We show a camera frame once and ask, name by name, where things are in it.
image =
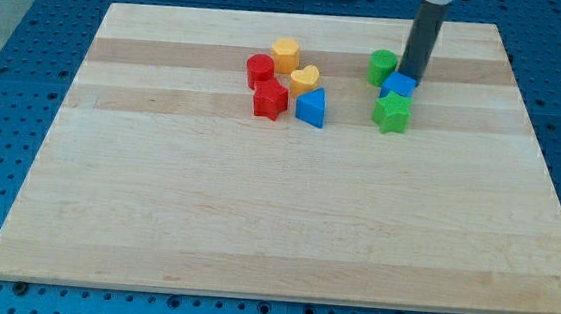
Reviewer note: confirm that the yellow hexagon block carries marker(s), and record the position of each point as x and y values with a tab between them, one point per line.
286	55

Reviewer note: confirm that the blue triangle block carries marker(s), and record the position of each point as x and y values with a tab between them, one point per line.
310	107

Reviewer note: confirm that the red star block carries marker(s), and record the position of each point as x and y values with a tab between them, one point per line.
270	98

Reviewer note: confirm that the yellow heart block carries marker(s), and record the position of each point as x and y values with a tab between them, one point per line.
303	81

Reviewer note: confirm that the red cylinder block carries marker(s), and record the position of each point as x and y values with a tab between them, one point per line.
259	67

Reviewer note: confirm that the green star block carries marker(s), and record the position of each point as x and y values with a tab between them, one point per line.
392	113

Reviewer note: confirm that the wooden board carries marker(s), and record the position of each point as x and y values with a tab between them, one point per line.
156	175

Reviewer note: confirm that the green cylinder block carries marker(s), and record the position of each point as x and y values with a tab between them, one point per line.
381	64

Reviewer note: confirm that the blue cube block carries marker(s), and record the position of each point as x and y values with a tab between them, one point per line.
398	83

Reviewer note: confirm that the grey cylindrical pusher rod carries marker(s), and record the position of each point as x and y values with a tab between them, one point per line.
422	39

